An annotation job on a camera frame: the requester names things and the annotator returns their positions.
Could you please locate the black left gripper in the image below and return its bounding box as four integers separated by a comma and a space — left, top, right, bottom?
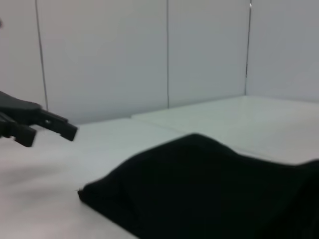
0, 91, 79, 147

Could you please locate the black shirt with FREE! print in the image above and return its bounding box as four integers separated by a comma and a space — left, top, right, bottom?
77, 133, 319, 239

